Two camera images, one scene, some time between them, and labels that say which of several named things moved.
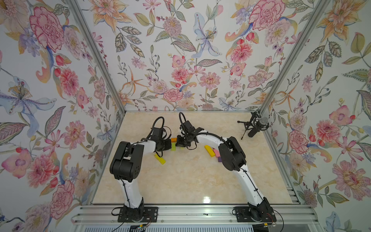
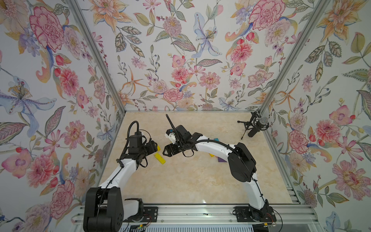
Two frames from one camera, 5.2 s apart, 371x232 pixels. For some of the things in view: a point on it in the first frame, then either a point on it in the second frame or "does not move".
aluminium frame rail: x=192 y=215 does not move
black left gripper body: x=164 y=145 to x=147 y=149
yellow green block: x=162 y=161 does not move
